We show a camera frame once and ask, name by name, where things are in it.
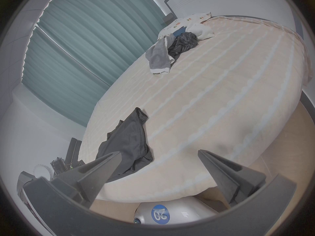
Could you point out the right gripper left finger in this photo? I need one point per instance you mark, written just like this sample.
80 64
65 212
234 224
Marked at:
91 178

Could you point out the bed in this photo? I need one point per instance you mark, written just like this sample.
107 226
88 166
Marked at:
209 95

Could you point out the grey garment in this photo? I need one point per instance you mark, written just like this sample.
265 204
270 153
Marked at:
158 58

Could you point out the dark blue garment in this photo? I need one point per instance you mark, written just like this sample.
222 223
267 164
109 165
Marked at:
179 31

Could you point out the black shiny garment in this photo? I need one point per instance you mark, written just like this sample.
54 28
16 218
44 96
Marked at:
183 43

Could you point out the grey bedside table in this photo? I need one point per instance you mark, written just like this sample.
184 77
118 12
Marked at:
168 19

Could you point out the white printed pillow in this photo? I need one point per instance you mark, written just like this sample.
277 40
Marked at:
182 21

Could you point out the black T-shirt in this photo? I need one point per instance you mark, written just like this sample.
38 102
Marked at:
128 141

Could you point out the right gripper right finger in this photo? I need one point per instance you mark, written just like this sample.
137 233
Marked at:
231 178

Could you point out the blue-green curtain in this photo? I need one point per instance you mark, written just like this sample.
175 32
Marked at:
98 21
61 82

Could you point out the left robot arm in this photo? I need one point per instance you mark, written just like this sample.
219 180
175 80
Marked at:
59 165

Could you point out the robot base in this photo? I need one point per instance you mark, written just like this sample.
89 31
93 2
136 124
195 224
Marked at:
177 210

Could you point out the white garment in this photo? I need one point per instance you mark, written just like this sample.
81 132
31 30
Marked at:
200 31

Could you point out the black chest of drawers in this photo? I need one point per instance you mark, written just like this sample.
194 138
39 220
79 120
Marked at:
73 151

